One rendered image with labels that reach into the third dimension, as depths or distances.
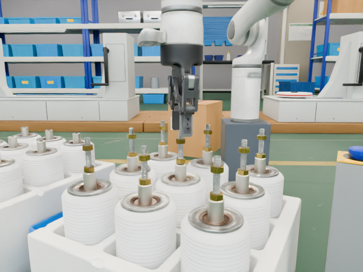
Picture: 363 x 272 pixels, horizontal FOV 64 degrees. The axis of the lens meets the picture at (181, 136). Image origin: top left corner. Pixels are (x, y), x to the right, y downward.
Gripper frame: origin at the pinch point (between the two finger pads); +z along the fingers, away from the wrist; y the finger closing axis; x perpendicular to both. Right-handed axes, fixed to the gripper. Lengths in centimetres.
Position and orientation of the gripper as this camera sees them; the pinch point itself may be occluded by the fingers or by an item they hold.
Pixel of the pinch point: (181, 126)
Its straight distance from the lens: 53.7
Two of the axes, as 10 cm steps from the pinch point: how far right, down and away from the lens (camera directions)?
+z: 0.0, 9.8, 2.0
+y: -2.3, -1.9, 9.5
